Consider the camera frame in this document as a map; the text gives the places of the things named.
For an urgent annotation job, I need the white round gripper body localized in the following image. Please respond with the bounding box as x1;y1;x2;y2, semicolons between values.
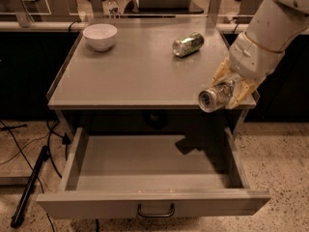
229;33;284;78

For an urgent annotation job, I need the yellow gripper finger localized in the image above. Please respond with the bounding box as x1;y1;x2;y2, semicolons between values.
211;57;240;86
225;78;262;109

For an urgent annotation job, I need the blue silver redbull can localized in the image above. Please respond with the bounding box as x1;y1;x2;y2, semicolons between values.
198;81;235;113

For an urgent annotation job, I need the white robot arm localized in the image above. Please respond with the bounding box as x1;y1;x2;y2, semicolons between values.
206;0;309;110

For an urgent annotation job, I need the green soda can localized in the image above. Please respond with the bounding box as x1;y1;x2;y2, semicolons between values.
172;32;205;58

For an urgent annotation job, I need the grey cabinet with glass top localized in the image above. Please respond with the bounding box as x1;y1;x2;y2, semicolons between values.
48;16;256;139

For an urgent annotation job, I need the open grey top drawer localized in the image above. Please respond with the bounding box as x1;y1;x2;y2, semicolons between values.
37;129;270;219

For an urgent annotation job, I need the silver hp laptop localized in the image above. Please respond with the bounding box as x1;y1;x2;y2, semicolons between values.
125;0;204;15

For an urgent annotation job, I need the clear plastic water bottle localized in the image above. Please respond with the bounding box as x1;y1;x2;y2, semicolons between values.
107;0;119;17

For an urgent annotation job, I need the white ceramic bowl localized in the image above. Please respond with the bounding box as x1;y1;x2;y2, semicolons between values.
83;24;118;51

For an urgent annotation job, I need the black bar on floor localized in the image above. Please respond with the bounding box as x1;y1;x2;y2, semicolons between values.
11;146;48;228

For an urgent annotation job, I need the black metal drawer handle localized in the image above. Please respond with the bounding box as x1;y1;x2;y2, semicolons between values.
137;203;175;218

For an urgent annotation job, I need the black floor cable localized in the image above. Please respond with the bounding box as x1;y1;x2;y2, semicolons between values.
0;119;72;232

